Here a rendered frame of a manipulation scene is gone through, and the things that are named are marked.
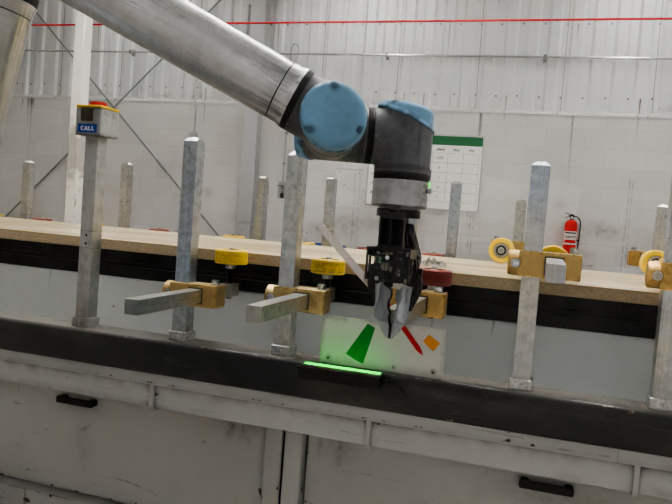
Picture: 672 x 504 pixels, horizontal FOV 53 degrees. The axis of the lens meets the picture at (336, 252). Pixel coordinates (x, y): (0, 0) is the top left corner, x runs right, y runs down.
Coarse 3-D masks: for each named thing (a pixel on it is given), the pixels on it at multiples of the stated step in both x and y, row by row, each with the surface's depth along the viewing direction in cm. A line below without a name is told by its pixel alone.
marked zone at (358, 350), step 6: (366, 330) 139; (372, 330) 139; (360, 336) 140; (366, 336) 139; (354, 342) 140; (360, 342) 140; (366, 342) 139; (354, 348) 140; (360, 348) 140; (366, 348) 140; (348, 354) 141; (354, 354) 140; (360, 354) 140; (360, 360) 140
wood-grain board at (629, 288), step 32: (0, 224) 214; (32, 224) 231; (64, 224) 250; (256, 256) 169; (320, 256) 177; (352, 256) 188; (512, 288) 151; (544, 288) 149; (576, 288) 147; (608, 288) 145; (640, 288) 151
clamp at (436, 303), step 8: (392, 288) 138; (392, 296) 138; (424, 296) 136; (432, 296) 135; (440, 296) 135; (392, 304) 138; (432, 304) 135; (440, 304) 135; (432, 312) 135; (440, 312) 135
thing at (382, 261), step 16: (384, 208) 107; (384, 224) 107; (400, 224) 107; (384, 240) 108; (400, 240) 106; (384, 256) 107; (400, 256) 105; (416, 256) 109; (368, 272) 108; (384, 272) 107; (400, 272) 105
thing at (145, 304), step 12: (192, 288) 151; (228, 288) 163; (132, 300) 127; (144, 300) 129; (156, 300) 133; (168, 300) 137; (180, 300) 142; (192, 300) 147; (132, 312) 127; (144, 312) 129
